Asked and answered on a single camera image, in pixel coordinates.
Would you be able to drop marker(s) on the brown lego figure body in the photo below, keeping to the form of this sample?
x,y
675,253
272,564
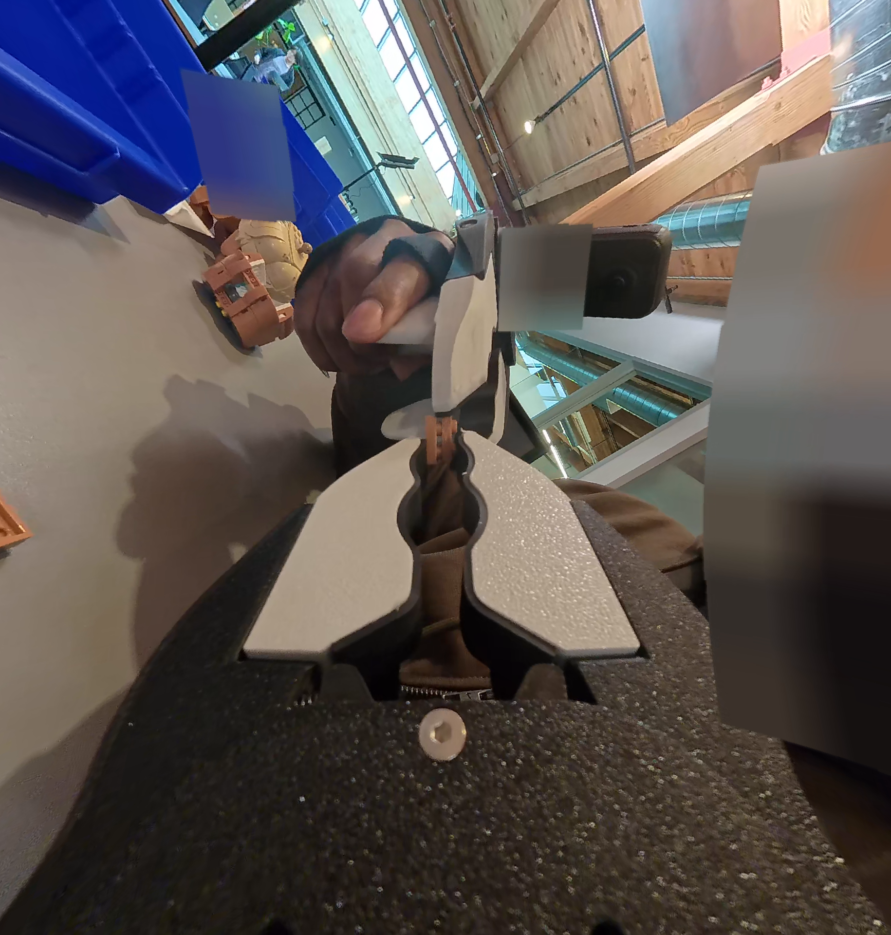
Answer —
x,y
252,314

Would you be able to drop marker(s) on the silver ventilation duct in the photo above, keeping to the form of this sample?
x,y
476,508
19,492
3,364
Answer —
x,y
701,219
869,73

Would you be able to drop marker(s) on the dark glossy overhead panel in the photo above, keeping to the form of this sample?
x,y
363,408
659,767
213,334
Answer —
x,y
708,51

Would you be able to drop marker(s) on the stack of blue bins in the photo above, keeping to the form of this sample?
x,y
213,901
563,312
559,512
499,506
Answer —
x,y
321,182

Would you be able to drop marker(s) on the person's brown jacket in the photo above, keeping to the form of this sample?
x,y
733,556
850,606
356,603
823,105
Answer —
x,y
635,526

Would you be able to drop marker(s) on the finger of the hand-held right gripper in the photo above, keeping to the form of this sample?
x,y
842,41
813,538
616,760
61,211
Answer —
x,y
504,402
464,343

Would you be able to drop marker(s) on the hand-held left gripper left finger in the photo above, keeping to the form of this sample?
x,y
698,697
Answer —
x,y
336,577

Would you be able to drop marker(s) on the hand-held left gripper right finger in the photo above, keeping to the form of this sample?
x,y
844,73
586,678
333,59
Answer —
x,y
548,570

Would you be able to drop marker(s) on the person's right hand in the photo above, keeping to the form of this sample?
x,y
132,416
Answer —
x,y
328,292

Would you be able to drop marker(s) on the blue plastic bin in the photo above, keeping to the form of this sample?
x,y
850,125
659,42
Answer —
x,y
51,109

